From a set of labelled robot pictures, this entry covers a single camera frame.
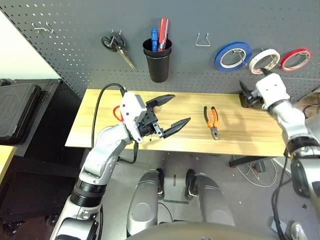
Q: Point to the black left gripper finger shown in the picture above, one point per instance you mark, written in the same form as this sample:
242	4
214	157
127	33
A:
175	127
160	101

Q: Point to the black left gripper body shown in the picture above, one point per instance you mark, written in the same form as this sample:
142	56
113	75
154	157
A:
148	123

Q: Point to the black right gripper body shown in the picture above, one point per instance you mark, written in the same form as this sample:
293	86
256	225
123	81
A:
253	98

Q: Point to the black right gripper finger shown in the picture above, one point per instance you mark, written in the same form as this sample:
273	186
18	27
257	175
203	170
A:
266	72
246	91

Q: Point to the white tape roll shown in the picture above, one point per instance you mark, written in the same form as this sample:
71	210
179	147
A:
252	65

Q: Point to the orange and black pliers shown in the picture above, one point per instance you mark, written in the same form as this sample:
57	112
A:
214	132

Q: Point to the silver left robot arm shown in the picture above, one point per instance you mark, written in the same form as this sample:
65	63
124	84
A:
105	150

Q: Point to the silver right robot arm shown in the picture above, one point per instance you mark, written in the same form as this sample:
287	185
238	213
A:
292	125

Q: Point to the grey perforated pegboard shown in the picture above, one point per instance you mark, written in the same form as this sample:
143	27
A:
200	20

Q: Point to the metal double pegboard hook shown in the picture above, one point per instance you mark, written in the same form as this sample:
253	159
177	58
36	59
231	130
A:
42	30

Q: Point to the black tool case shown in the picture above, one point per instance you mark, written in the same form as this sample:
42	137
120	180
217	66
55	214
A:
243	103

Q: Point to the red tape roll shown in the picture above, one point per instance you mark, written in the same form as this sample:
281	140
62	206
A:
283	65

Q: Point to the black plastic cup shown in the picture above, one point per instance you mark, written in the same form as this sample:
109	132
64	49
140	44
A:
158	70

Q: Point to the blue tape roll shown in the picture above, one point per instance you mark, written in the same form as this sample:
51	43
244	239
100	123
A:
218	61

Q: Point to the short black floor tape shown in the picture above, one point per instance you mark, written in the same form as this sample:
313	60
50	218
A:
174	180

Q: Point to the black metal table foot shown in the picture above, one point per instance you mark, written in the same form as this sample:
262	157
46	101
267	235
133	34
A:
240	162

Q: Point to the red utility knife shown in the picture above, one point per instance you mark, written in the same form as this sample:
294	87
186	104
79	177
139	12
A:
163	30

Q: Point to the long black floor tape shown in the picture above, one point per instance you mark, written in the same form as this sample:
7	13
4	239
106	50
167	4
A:
176	201

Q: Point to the silver robot left leg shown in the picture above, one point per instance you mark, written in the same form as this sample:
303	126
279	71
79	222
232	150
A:
143	205

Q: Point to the silver robot leg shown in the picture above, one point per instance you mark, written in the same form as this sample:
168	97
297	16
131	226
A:
143	205
212	200

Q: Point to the silver robot right leg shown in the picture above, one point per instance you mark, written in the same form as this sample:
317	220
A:
212	200

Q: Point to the grey robot torso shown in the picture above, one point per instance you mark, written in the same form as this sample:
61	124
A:
195	232

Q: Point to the grey square floor plate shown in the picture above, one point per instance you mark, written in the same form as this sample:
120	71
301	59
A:
275	223

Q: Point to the black ribbed plastic case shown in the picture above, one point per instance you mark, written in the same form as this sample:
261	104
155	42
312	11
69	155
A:
17	110

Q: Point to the white sneaker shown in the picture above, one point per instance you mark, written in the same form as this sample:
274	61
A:
298	232

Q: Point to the yellow table top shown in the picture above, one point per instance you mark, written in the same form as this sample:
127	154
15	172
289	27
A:
5	160

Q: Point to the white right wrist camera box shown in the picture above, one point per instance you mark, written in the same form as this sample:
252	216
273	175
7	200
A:
271	87

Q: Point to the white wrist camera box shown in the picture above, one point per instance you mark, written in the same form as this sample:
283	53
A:
130	110
271	87

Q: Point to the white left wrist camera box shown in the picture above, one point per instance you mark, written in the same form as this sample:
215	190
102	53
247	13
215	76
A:
130	110

